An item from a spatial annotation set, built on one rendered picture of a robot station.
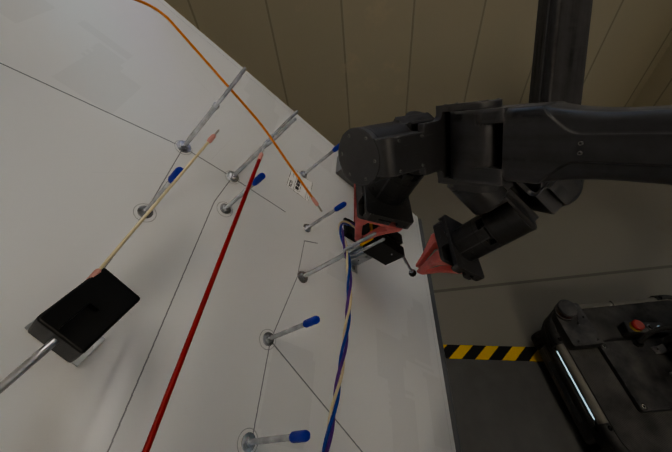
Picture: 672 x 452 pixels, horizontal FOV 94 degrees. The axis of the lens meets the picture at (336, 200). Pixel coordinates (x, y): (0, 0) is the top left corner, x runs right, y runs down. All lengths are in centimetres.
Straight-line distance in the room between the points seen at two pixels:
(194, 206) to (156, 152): 8
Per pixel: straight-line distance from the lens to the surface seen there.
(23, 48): 48
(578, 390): 153
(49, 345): 26
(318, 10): 201
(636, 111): 28
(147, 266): 36
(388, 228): 43
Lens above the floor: 152
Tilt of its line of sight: 44 degrees down
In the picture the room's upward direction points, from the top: 7 degrees counter-clockwise
